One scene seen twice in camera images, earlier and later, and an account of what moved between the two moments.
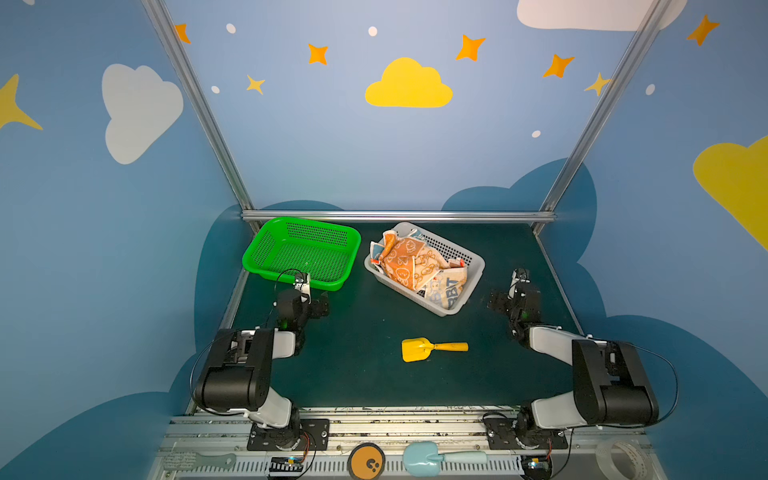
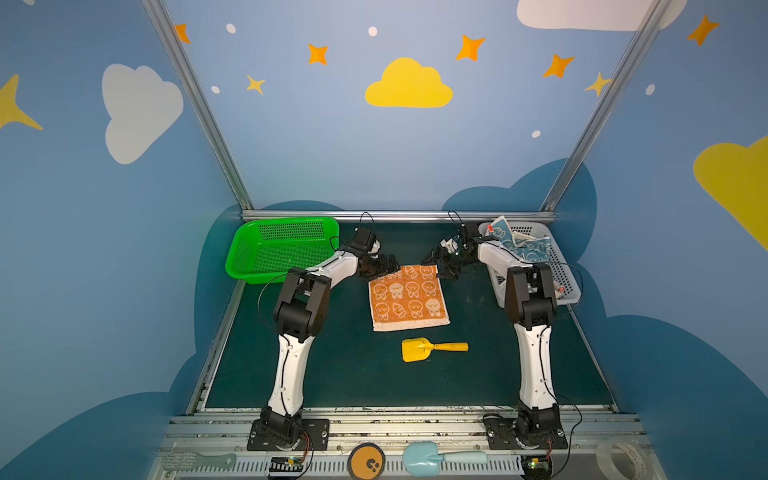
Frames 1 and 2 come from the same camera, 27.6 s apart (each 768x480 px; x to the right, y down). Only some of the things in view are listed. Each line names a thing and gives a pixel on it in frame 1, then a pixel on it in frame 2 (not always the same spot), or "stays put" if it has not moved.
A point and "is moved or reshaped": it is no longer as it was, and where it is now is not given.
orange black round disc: (366, 462) stays put
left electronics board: (286, 464) stays put
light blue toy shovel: (421, 458) stays put
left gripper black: (318, 304) -> (382, 264)
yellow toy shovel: (418, 349) stays put
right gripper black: (501, 301) -> (447, 260)
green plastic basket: (325, 253) is moved or reshaped
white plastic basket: (471, 260) -> (567, 285)
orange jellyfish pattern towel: (409, 262) -> (410, 298)
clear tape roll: (622, 459) stays put
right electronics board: (537, 467) stays put
